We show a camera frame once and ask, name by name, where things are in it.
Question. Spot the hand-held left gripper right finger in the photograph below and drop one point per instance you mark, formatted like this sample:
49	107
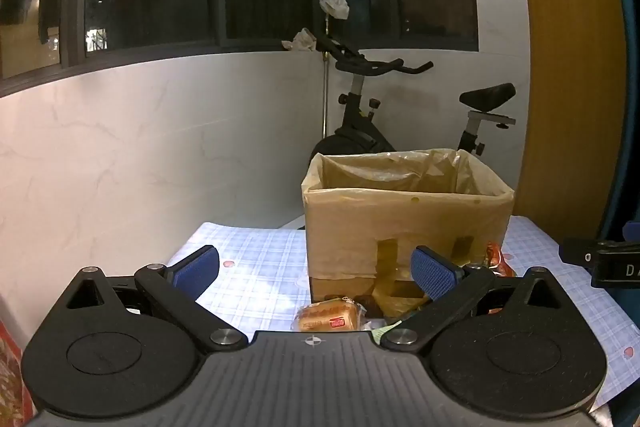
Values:
432	274

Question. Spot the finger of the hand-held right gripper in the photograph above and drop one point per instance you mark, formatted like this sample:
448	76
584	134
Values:
575	252
632	231

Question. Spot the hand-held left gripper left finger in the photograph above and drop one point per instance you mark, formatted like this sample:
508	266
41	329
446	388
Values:
196	274

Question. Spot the orange snack bag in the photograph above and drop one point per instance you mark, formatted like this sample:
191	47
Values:
497	259

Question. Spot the brown cardboard box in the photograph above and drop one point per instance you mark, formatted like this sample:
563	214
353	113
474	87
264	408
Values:
340	289

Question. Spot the orange bread packet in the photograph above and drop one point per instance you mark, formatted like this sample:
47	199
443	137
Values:
327	317

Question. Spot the plaid tablecloth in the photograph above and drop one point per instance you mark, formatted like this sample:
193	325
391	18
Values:
260	257

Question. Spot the green snack packet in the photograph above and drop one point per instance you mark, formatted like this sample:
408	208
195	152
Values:
382	332

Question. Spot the black exercise bike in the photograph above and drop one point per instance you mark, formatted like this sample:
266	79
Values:
357	127

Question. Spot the wooden door panel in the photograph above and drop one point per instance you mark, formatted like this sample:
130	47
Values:
565	57

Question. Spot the metal pole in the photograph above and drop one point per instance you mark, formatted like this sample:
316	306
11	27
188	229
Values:
325	97

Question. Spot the red printed carton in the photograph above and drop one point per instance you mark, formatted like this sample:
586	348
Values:
10	372

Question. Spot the white crumpled cloth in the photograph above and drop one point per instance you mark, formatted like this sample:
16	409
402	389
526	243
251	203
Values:
300	41

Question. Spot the white plastic bag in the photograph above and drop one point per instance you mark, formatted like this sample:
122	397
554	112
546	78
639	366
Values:
335	4

